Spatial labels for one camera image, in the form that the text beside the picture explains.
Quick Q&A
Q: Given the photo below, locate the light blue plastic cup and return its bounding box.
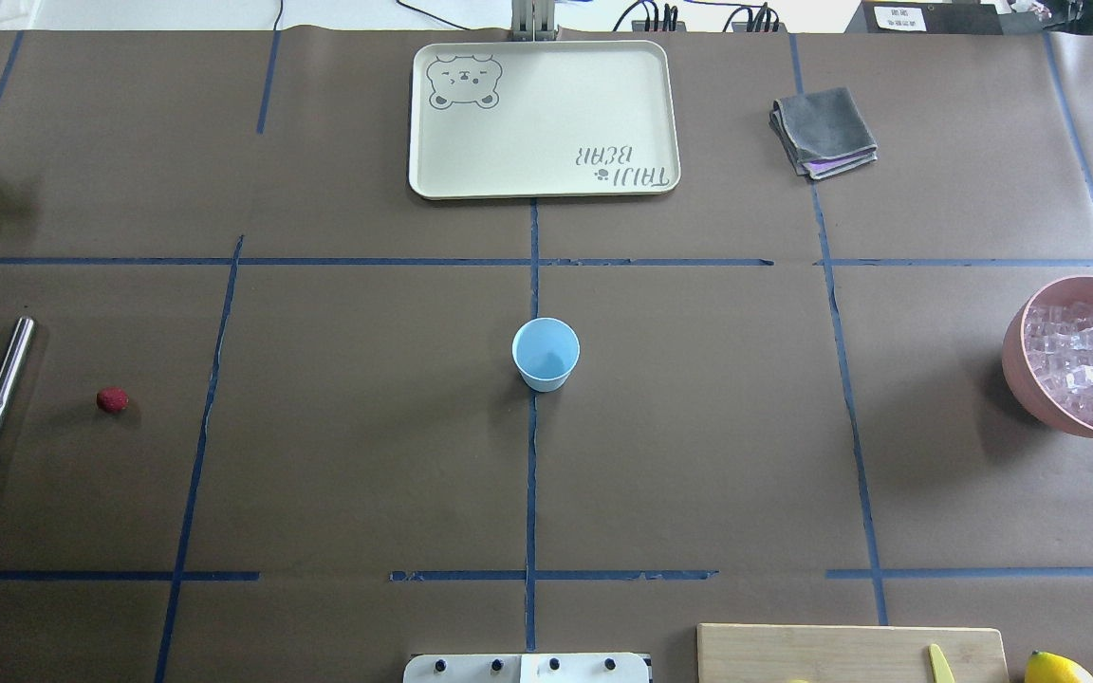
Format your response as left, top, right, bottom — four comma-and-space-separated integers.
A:
510, 317, 581, 393

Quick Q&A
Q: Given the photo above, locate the pink bowl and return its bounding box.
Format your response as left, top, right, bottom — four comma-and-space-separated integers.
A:
1001, 275, 1093, 438

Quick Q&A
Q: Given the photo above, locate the cream bear serving tray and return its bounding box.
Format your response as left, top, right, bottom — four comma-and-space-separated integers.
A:
408, 40, 681, 200

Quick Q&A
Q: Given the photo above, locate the folded grey purple cloth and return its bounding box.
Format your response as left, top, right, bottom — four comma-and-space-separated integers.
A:
769, 86, 878, 181

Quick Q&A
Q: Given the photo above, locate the wooden cutting board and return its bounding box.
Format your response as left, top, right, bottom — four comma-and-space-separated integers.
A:
695, 623, 1010, 682

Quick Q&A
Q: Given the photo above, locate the red strawberry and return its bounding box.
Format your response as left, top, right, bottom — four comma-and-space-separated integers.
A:
95, 386, 130, 415

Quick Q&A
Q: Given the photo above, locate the clear ice cubes pile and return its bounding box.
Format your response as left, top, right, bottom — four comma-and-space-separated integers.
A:
1023, 301, 1093, 425

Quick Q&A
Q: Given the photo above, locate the yellow plastic knife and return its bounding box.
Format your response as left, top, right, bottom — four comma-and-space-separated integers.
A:
928, 643, 957, 683

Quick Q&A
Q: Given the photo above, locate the yellow lemon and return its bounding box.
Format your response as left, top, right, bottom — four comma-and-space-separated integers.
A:
1024, 650, 1093, 683

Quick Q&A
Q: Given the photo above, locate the aluminium frame post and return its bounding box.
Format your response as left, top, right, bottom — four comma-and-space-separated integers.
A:
510, 0, 559, 42

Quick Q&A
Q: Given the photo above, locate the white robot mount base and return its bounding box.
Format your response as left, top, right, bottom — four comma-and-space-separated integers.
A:
402, 652, 654, 682

